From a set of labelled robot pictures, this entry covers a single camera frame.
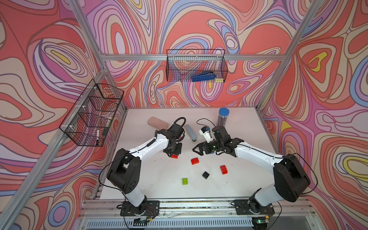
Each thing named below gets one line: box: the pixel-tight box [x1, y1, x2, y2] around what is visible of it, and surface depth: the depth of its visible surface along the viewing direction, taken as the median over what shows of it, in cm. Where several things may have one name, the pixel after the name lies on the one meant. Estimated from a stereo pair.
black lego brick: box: [202, 171, 210, 180], surface depth 86 cm
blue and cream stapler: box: [184, 124, 198, 144], surface depth 103 cm
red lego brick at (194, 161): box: [190, 157, 200, 166], surface depth 91 cm
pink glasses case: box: [147, 116, 170, 130], surface depth 110 cm
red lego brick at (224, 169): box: [219, 164, 228, 175], surface depth 88 cm
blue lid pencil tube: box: [216, 107, 230, 127], surface depth 93 cm
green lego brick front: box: [182, 178, 189, 185], surface depth 84 cm
